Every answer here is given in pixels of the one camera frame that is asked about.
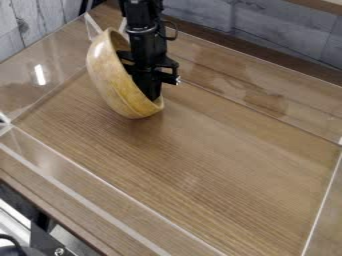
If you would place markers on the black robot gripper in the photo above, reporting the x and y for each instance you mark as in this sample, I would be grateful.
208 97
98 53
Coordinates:
150 66

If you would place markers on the round wooden bowl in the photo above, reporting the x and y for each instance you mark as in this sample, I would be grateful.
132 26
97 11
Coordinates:
112 81

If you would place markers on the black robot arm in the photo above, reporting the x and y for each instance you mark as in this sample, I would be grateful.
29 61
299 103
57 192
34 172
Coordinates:
142 13

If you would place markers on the clear acrylic corner bracket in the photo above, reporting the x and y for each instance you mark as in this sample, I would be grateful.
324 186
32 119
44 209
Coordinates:
94 30

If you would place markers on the clear acrylic tray wall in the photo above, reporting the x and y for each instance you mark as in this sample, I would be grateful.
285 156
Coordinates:
229 174

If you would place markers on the black metal bracket with bolt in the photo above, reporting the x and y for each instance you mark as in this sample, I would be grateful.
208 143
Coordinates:
44 245

